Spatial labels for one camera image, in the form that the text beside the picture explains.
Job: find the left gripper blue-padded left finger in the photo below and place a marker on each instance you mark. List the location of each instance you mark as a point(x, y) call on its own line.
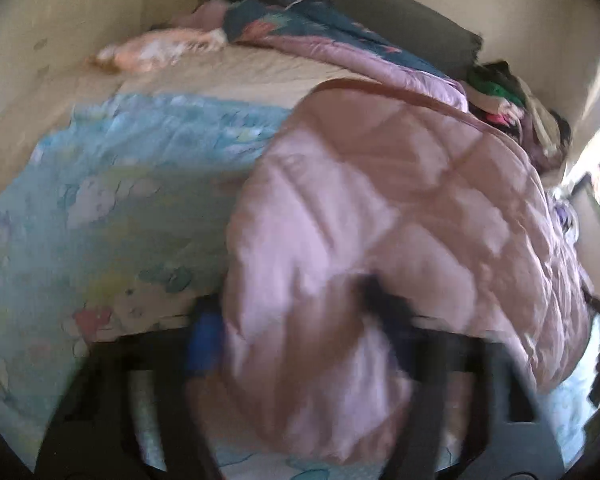
point(206, 336)

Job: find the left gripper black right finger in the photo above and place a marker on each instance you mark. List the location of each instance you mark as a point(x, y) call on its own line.
point(396, 318)

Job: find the pink quilted jacket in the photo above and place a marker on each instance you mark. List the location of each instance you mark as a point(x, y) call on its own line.
point(448, 212)

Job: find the clothes heap on floor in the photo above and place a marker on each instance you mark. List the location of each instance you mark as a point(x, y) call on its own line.
point(568, 220)

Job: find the pile of assorted clothes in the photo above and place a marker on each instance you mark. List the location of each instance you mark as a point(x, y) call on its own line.
point(504, 101)

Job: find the light blue cartoon blanket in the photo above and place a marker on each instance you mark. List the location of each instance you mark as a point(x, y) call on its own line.
point(117, 224)

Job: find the bed with beige sheet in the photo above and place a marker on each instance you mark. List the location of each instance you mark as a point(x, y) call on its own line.
point(255, 75)

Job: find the dark green headboard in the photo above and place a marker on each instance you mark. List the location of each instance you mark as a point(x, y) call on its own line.
point(413, 27)

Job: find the peach white small garment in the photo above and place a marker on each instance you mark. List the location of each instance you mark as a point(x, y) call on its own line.
point(158, 49)

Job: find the pink pillow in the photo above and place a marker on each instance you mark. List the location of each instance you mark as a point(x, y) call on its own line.
point(208, 16)

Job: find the teal floral purple comforter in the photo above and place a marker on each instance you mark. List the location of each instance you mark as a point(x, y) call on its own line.
point(315, 29)

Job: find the cream window curtain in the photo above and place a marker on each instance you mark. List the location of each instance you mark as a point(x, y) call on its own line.
point(585, 57)

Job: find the cream wardrobe with drawers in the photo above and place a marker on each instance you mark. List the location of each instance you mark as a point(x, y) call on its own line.
point(42, 37)

